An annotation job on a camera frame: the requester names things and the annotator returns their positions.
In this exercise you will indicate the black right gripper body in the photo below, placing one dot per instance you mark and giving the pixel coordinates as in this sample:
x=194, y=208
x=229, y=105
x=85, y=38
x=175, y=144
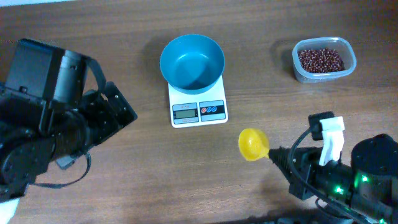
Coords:
x=300, y=171

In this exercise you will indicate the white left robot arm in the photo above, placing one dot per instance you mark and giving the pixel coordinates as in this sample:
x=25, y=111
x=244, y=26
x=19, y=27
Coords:
x=56, y=105

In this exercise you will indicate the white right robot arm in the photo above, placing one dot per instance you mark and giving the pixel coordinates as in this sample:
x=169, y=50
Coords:
x=365, y=190

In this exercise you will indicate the yellow plastic scoop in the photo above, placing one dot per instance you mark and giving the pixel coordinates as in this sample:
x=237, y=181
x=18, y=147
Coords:
x=253, y=144

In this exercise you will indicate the clear plastic food container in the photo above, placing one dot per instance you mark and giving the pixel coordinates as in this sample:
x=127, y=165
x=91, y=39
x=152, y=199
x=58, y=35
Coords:
x=344, y=49

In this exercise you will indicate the red adzuki beans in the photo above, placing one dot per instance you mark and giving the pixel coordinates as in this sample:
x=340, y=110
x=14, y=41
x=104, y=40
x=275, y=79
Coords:
x=321, y=60

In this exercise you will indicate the white digital kitchen scale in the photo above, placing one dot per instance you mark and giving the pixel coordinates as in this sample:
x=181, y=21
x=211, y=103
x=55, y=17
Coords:
x=207, y=108

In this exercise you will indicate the blue-grey plastic bowl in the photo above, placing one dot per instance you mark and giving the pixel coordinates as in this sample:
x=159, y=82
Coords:
x=192, y=63

